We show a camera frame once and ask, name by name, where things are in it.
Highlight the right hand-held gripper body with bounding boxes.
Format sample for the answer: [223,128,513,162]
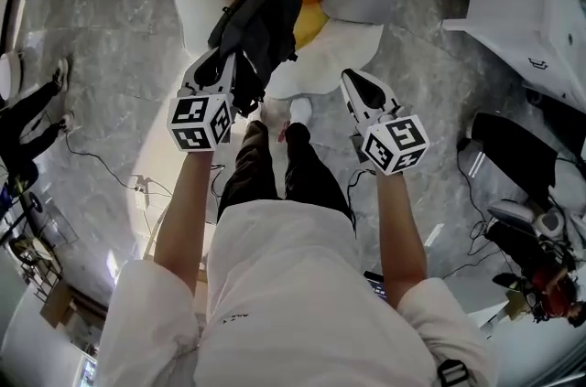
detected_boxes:
[353,104,432,177]

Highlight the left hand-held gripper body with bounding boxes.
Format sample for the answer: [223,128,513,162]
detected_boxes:
[167,82,238,154]

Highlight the dark grey backpack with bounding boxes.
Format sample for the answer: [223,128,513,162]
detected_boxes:
[207,0,304,117]

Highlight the person's left forearm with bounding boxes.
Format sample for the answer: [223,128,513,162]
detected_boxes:
[153,150,220,281]

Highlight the person's right forearm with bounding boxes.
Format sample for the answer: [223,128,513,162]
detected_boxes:
[374,169,429,308]

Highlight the person's right white shoe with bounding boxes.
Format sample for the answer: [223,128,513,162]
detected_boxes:
[288,97,313,124]

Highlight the person's black trousers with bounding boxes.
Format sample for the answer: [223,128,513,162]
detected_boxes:
[217,119,357,235]

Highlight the white power strip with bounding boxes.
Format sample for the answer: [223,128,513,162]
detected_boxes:
[134,174,153,210]

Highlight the black cloth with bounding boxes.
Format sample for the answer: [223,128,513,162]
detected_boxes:
[457,112,563,199]

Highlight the black tablet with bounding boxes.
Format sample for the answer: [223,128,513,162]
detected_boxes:
[364,270,390,303]

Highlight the white sink cabinet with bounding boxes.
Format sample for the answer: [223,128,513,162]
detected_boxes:
[441,0,586,103]

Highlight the white round stool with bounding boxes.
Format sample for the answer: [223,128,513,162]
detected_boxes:
[0,50,25,102]

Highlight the person's white shirt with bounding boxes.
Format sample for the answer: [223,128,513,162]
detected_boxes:
[96,198,500,387]

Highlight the glass side table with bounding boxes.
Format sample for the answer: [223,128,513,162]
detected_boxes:
[8,210,79,285]

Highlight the cardboard box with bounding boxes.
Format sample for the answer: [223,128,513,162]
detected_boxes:
[503,297,530,325]
[39,282,81,329]

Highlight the black harness buckle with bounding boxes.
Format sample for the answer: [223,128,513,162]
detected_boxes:
[436,357,472,387]

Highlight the black floor cable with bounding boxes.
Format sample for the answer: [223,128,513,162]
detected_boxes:
[63,131,138,189]

